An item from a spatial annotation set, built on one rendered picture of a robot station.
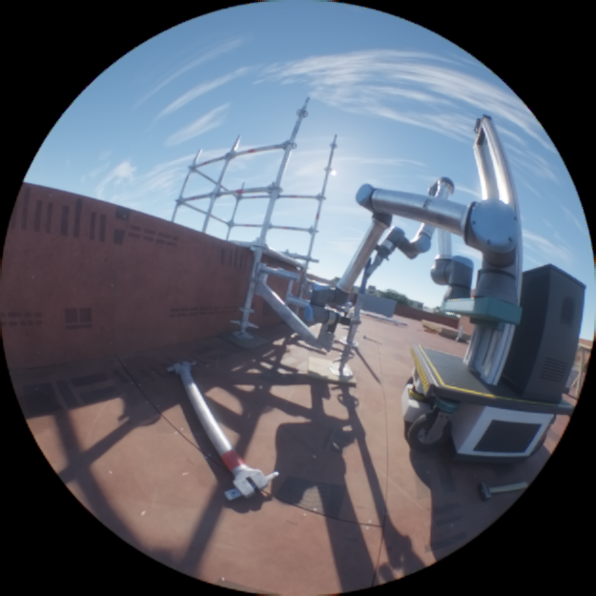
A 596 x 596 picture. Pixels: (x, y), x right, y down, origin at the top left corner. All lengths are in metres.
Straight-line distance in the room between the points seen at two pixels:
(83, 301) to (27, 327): 0.32
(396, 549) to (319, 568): 0.19
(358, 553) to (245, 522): 0.27
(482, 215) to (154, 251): 1.28
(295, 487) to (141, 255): 1.08
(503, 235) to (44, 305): 1.49
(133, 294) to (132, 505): 0.86
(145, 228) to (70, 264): 0.41
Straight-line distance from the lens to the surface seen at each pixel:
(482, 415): 0.79
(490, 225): 0.61
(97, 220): 0.97
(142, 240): 1.03
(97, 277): 0.98
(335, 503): 0.61
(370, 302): 7.10
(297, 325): 1.30
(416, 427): 0.82
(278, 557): 0.53
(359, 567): 0.58
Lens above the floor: 0.52
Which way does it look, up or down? 4 degrees down
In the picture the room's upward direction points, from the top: 13 degrees clockwise
